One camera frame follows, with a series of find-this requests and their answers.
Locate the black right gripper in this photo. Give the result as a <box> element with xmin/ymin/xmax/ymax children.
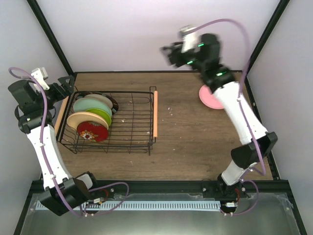
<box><xmin>163</xmin><ymin>42</ymin><xmax>207</xmax><ymax>73</ymax></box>

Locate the cream yellow plastic plate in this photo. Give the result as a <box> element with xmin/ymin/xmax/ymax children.
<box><xmin>67</xmin><ymin>112</ymin><xmax>109</xmax><ymax>130</ymax></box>

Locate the lime green plate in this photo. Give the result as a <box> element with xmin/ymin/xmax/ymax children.
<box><xmin>87</xmin><ymin>108</ymin><xmax>112</xmax><ymax>126</ymax></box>

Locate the pink plastic plate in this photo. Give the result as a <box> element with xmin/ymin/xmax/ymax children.
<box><xmin>199</xmin><ymin>85</ymin><xmax>224</xmax><ymax>110</ymax></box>

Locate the red floral plate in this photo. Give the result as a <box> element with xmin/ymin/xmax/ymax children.
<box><xmin>76</xmin><ymin>121</ymin><xmax>109</xmax><ymax>142</ymax></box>

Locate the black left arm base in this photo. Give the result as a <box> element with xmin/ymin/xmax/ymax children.
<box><xmin>83</xmin><ymin>188</ymin><xmax>113</xmax><ymax>208</ymax></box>

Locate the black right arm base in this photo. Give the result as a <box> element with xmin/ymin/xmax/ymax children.
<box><xmin>201</xmin><ymin>181</ymin><xmax>247</xmax><ymax>215</ymax></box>

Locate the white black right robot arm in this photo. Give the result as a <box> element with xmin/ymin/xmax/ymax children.
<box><xmin>160</xmin><ymin>34</ymin><xmax>278</xmax><ymax>197</ymax></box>

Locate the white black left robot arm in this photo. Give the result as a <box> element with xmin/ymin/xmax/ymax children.
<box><xmin>8</xmin><ymin>75</ymin><xmax>100</xmax><ymax>216</ymax></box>

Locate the light blue floral plate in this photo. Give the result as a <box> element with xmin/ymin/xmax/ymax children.
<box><xmin>73</xmin><ymin>97</ymin><xmax>112</xmax><ymax>117</ymax></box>

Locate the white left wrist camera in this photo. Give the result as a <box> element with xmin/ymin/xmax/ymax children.
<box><xmin>31</xmin><ymin>67</ymin><xmax>49</xmax><ymax>90</ymax></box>

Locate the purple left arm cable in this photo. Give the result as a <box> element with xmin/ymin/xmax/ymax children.
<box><xmin>8</xmin><ymin>67</ymin><xmax>130</xmax><ymax>217</ymax></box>

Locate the black wire dish rack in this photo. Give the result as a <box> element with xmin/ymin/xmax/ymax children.
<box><xmin>56</xmin><ymin>86</ymin><xmax>157</xmax><ymax>154</ymax></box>

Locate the white slotted cable duct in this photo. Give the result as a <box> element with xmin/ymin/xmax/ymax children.
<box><xmin>36</xmin><ymin>200</ymin><xmax>221</xmax><ymax>211</ymax></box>

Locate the black aluminium cage frame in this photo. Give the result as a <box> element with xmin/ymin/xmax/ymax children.
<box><xmin>14</xmin><ymin>0</ymin><xmax>307</xmax><ymax>235</ymax></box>

